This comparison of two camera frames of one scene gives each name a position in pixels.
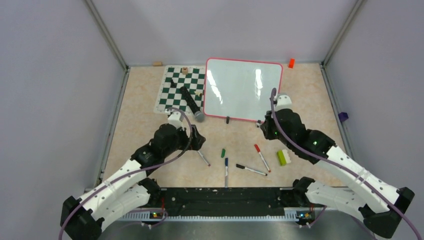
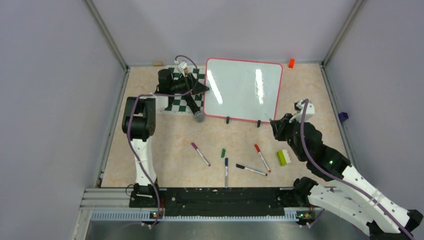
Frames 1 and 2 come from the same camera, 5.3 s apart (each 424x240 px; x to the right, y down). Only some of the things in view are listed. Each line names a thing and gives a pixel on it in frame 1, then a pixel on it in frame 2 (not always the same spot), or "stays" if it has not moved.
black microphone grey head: x=199 y=115 stays
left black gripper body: x=181 y=141 -> x=183 y=84
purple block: x=343 y=116 stays
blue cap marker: x=226 y=161 stays
